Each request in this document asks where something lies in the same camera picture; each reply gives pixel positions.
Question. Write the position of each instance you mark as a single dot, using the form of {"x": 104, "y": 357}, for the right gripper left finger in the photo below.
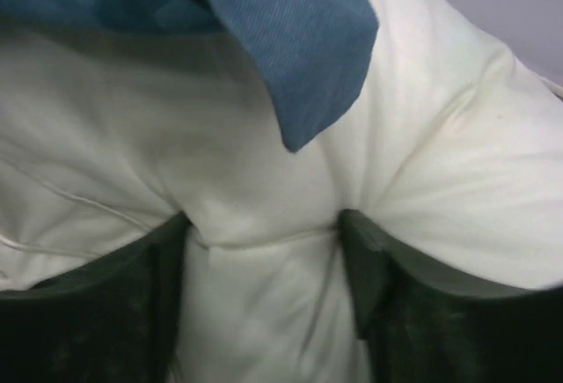
{"x": 114, "y": 319}

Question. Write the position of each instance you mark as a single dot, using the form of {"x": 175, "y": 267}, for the blue lettered pillowcase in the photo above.
{"x": 313, "y": 55}

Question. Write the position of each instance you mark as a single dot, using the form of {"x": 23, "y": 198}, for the white pillow with red logo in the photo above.
{"x": 453, "y": 147}

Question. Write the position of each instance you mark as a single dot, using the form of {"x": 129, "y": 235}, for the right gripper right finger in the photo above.
{"x": 424, "y": 321}

